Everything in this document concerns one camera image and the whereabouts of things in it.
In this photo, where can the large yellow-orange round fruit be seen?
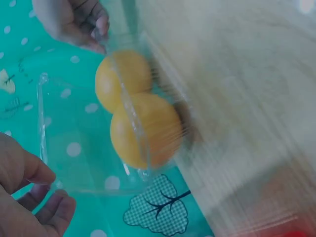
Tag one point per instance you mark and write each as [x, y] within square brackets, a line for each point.
[160, 128]

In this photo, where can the red object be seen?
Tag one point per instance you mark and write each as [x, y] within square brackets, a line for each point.
[300, 234]

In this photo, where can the person's right fingers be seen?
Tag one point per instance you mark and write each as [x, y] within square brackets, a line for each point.
[86, 27]

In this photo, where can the small yellow-orange round fruit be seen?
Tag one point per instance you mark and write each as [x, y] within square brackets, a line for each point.
[108, 81]

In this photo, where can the clear plastic bag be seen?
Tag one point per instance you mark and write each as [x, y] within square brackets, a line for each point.
[81, 148]

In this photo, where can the person's right hand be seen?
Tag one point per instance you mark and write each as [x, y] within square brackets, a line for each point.
[66, 22]

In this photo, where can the person's left hand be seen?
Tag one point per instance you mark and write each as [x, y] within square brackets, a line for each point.
[14, 217]

